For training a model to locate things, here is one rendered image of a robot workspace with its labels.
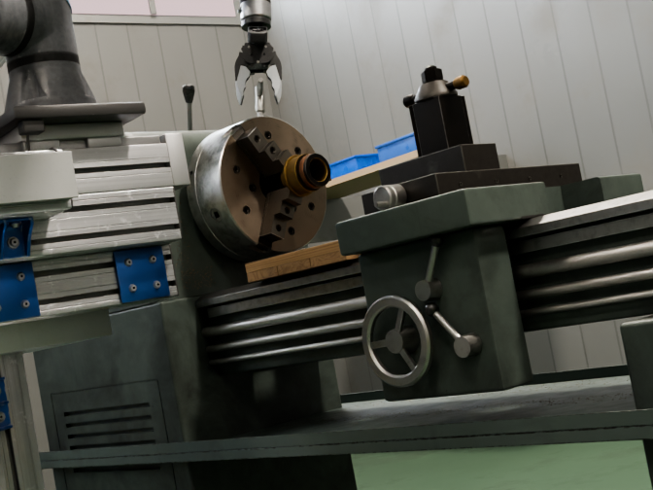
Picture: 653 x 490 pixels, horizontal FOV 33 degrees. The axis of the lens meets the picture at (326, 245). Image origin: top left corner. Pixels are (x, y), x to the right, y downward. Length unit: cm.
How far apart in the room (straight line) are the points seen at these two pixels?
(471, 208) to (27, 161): 67
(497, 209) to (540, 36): 354
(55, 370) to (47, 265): 108
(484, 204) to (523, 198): 10
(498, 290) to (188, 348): 89
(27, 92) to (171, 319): 79
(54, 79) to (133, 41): 473
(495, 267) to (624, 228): 22
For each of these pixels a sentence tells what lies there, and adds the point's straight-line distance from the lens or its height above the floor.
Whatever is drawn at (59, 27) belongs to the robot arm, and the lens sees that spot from 186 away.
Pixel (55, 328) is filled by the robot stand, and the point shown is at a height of 83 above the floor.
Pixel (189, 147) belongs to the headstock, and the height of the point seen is 120.
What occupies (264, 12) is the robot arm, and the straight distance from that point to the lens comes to 269.
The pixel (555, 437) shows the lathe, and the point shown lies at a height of 53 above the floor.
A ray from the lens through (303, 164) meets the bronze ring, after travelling 238.
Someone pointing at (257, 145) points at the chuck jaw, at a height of 116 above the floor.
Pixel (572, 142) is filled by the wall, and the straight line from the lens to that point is 518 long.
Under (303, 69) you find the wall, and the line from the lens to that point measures 664.
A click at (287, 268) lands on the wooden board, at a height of 87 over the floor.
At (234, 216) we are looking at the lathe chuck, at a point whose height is 102.
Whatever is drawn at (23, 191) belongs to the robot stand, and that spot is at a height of 102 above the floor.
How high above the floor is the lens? 77
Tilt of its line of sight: 4 degrees up
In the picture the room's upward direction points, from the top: 11 degrees counter-clockwise
